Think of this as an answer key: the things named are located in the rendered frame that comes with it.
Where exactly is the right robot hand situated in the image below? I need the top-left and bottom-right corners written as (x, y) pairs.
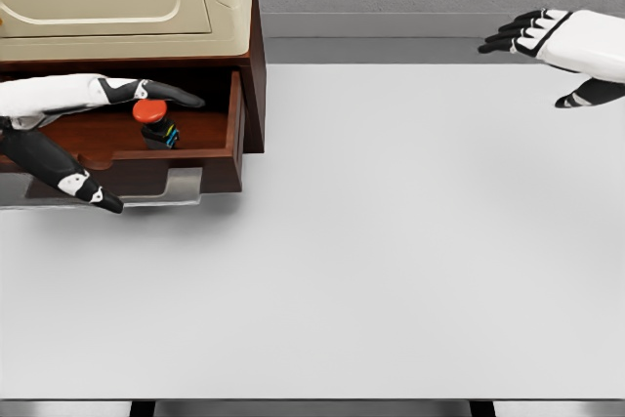
top-left (477, 8), bottom-right (625, 109)

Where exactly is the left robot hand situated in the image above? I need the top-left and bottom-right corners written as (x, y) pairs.
top-left (0, 73), bottom-right (206, 216)

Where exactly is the red push-button switch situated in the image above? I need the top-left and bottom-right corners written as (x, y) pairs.
top-left (132, 99), bottom-right (181, 150)

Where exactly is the brown wooden cabinet drawer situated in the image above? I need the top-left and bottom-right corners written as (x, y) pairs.
top-left (0, 69), bottom-right (245, 208)

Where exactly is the brown cabinet with beige top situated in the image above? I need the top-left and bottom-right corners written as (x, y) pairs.
top-left (0, 0), bottom-right (268, 154)

